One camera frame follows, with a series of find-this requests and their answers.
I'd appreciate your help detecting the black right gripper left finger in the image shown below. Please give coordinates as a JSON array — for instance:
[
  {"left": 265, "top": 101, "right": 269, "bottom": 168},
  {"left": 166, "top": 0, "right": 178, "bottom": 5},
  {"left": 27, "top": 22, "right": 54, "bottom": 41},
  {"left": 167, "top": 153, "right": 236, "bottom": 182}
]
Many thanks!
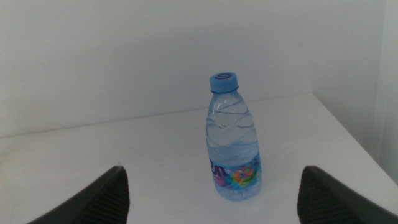
[{"left": 27, "top": 165, "right": 130, "bottom": 224}]

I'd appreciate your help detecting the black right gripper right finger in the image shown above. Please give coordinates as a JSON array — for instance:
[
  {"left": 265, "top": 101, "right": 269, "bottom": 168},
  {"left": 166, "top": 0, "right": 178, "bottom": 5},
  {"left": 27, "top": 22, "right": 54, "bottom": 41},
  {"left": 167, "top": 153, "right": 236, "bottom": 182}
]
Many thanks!
[{"left": 297, "top": 165, "right": 398, "bottom": 224}]

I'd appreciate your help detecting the clear water bottle blue cap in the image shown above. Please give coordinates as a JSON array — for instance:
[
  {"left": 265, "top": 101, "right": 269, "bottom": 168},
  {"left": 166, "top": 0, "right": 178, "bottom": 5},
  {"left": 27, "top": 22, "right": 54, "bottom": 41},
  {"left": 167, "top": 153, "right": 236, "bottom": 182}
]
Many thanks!
[{"left": 205, "top": 72, "right": 263, "bottom": 202}]

